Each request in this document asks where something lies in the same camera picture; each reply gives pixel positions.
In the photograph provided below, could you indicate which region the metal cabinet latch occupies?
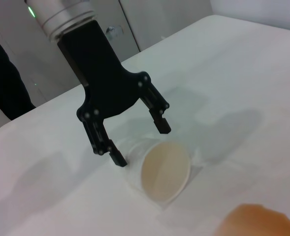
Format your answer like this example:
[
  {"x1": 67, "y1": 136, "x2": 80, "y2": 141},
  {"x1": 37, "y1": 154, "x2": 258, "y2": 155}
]
[{"x1": 106, "y1": 25, "x2": 124, "y2": 39}]

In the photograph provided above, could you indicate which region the white paper cup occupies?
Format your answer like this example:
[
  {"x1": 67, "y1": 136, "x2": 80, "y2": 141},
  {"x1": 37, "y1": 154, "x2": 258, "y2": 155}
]
[{"x1": 129, "y1": 140, "x2": 192, "y2": 205}]

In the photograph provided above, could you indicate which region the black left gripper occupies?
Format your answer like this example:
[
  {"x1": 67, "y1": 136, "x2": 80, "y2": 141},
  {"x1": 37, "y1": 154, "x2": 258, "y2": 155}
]
[{"x1": 57, "y1": 19, "x2": 172, "y2": 168}]

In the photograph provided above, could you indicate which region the brown water stain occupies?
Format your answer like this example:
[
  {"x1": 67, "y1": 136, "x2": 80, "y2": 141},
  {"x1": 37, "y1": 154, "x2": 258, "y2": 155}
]
[{"x1": 213, "y1": 203, "x2": 290, "y2": 236}]

